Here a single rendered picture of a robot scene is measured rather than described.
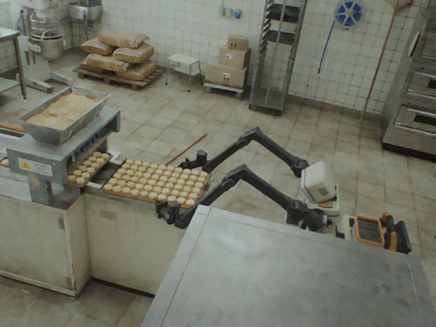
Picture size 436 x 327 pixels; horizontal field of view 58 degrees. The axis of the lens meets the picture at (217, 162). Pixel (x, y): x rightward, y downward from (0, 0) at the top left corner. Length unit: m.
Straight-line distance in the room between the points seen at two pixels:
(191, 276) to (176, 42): 6.18
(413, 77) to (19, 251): 4.40
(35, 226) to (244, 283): 2.09
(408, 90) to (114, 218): 3.84
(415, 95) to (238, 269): 4.64
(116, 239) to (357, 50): 4.56
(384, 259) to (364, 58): 5.44
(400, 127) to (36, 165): 4.26
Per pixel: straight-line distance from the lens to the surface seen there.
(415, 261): 0.93
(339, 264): 0.84
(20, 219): 2.75
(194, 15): 6.58
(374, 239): 2.47
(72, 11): 7.23
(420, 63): 5.23
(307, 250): 0.84
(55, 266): 2.88
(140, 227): 2.56
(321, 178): 2.17
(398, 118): 5.40
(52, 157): 2.30
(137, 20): 7.04
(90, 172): 2.63
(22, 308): 3.13
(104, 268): 2.96
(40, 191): 2.48
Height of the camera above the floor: 2.37
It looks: 32 degrees down
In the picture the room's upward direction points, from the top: 7 degrees clockwise
